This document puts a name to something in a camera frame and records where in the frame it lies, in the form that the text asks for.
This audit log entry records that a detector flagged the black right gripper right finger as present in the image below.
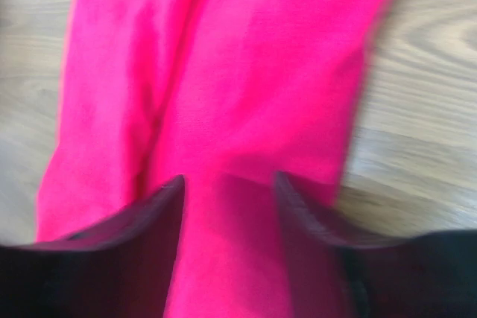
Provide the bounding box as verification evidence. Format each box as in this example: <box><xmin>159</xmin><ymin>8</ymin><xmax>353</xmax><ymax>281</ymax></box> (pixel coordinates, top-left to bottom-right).
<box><xmin>275</xmin><ymin>172</ymin><xmax>476</xmax><ymax>317</ymax></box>

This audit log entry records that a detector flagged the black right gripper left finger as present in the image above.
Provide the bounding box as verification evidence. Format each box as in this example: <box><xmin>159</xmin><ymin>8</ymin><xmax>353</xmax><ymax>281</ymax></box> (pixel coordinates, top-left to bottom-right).
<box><xmin>1</xmin><ymin>176</ymin><xmax>185</xmax><ymax>317</ymax></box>

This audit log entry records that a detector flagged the pink red t-shirt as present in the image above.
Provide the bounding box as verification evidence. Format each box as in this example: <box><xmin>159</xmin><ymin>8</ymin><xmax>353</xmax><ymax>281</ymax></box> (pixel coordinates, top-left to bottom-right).
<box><xmin>37</xmin><ymin>0</ymin><xmax>386</xmax><ymax>317</ymax></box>

